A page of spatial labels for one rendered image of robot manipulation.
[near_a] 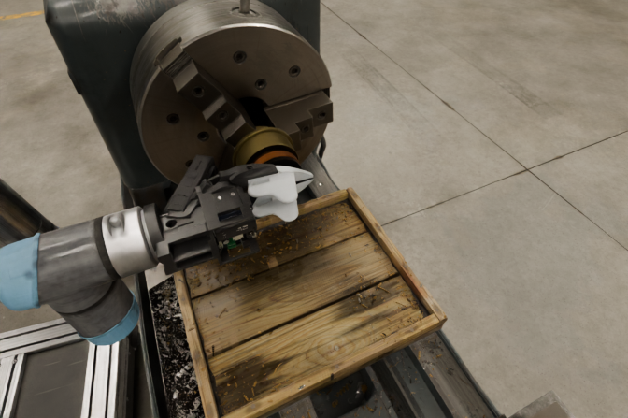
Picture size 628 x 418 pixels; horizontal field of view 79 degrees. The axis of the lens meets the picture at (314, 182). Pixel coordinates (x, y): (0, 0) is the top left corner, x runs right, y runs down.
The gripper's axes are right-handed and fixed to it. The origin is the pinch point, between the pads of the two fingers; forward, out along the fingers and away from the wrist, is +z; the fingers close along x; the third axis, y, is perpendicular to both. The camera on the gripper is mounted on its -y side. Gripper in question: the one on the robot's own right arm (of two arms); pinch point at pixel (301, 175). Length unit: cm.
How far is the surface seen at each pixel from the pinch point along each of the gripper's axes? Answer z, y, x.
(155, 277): -31, -31, -54
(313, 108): 6.7, -11.2, 2.2
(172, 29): -10.5, -20.7, 13.9
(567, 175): 172, -46, -109
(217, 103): -7.9, -9.9, 7.7
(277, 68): 2.4, -15.1, 7.9
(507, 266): 101, -14, -109
